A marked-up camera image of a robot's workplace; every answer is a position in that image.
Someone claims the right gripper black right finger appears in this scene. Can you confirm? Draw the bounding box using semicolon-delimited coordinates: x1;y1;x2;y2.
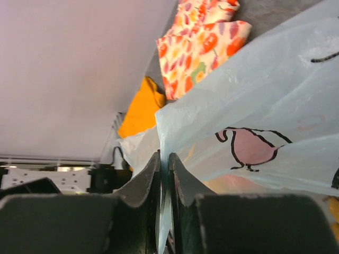
168;153;338;253

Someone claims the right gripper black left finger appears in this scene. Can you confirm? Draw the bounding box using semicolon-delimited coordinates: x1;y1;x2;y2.
1;152;160;253

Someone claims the light blue plastic bag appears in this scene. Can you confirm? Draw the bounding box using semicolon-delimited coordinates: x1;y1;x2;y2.
119;0;339;254

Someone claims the floral orange cloth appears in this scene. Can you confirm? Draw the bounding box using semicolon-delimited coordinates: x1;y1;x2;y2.
156;0;252;101

